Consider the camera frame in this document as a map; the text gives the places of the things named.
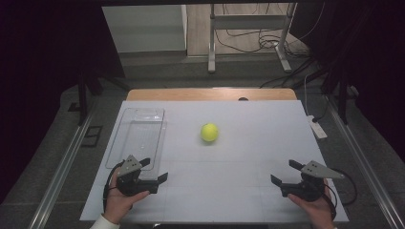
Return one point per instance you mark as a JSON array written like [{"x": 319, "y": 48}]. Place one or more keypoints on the white board table cover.
[{"x": 229, "y": 178}]

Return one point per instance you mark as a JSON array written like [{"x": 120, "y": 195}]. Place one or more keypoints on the white cabinet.
[{"x": 143, "y": 28}]

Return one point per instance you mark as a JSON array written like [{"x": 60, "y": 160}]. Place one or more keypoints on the person's right hand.
[{"x": 318, "y": 211}]

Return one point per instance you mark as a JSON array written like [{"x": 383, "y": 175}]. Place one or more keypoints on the yellow tennis ball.
[{"x": 209, "y": 132}]

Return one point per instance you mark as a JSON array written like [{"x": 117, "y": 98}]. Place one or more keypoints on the wooden table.
[{"x": 191, "y": 94}]

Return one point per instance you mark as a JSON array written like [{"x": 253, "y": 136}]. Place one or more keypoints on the person's left hand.
[{"x": 119, "y": 205}]

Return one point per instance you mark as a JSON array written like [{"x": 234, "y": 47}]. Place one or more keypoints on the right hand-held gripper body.
[{"x": 307, "y": 191}]

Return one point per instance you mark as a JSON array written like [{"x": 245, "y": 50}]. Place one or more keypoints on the black rectangular floor frame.
[{"x": 91, "y": 136}]

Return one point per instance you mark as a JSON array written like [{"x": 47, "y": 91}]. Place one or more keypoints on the clear plastic container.
[{"x": 143, "y": 136}]

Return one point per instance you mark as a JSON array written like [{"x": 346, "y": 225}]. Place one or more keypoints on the white power strip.
[{"x": 317, "y": 127}]

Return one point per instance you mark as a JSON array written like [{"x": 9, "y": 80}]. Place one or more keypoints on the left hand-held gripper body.
[{"x": 129, "y": 184}]

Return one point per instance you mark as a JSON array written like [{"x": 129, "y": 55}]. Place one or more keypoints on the white metal stand frame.
[{"x": 248, "y": 22}]

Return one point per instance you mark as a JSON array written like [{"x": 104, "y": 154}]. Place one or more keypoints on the black metal stand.
[
  {"x": 342, "y": 95},
  {"x": 83, "y": 98}
]

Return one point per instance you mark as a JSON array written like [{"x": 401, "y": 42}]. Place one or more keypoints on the aluminium floor rail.
[
  {"x": 63, "y": 168},
  {"x": 363, "y": 165}
]

